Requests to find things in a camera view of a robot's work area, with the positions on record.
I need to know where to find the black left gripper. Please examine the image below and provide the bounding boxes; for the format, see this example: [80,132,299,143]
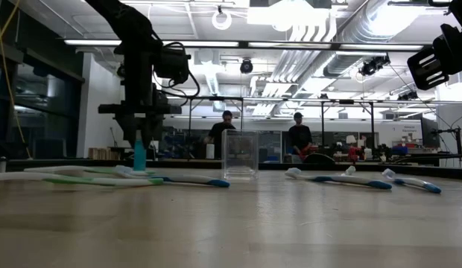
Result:
[98,84,183,150]

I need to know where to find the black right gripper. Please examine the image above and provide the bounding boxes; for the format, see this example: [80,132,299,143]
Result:
[406,23,462,92]

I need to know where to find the teal toothpaste tube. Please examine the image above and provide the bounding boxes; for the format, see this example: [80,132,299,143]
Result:
[133,138,148,171]

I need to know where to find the blue and white toothbrush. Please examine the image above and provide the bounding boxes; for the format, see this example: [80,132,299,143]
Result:
[284,167,393,190]
[113,165,231,188]
[382,167,443,194]

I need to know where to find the wooden crate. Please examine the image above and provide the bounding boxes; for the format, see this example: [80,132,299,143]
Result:
[88,147,122,161]

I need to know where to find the black computer monitor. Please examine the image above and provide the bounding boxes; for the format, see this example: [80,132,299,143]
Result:
[420,117,440,149]

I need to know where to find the person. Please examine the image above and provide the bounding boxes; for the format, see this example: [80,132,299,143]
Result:
[202,109,238,160]
[286,111,314,164]

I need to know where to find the clear plastic organizer box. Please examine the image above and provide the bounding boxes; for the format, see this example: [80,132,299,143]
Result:
[221,129,260,182]

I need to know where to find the red machine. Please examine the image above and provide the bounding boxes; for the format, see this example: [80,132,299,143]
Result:
[347,144,366,164]

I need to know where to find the black ceiling camera rig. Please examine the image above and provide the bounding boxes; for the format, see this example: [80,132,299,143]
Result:
[358,54,391,77]

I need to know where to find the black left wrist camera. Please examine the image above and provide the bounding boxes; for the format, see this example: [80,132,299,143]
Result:
[154,42,191,85]

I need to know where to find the silver ventilation duct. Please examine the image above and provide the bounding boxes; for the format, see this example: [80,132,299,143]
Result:
[322,0,425,77]

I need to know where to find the black aluminium table frame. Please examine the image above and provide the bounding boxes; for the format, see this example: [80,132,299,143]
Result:
[0,158,462,180]

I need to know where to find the yellow extension cable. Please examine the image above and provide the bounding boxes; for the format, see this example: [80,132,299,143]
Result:
[0,0,33,159]

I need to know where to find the white ceiling ring light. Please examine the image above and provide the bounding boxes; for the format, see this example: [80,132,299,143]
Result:
[211,9,233,31]

